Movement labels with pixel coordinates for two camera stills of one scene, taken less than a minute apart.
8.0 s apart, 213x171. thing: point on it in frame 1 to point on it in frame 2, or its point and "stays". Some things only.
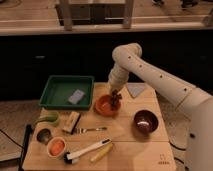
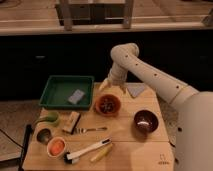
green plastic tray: [68, 92] stays
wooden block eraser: [71, 122] stays
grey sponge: [76, 96] stays
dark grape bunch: [115, 97] to [107, 105]
